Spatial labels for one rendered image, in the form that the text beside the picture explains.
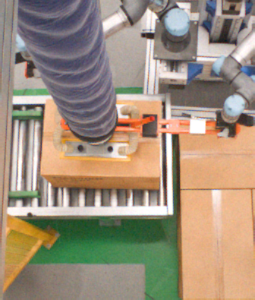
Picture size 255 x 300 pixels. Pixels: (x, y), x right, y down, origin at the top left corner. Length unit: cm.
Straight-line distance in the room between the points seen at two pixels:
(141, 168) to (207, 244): 64
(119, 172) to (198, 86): 112
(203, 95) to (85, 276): 139
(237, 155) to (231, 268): 63
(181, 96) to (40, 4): 250
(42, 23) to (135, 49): 270
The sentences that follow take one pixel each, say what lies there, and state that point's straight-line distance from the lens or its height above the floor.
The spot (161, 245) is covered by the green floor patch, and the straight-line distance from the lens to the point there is 374.
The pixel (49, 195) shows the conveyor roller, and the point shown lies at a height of 55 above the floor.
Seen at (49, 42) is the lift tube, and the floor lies 240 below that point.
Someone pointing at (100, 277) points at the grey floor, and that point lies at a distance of 375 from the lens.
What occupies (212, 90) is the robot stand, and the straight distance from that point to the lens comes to 374.
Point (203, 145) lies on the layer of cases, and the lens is 329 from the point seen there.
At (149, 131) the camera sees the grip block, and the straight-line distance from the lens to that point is 256.
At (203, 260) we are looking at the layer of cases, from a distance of 321.
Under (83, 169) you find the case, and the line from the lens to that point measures 286.
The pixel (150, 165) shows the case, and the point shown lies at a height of 95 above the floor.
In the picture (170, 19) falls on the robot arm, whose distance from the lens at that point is 274.
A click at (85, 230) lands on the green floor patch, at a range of 377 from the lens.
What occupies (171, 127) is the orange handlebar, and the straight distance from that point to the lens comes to 257.
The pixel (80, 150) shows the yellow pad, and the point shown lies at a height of 116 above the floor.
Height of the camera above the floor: 374
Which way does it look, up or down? 75 degrees down
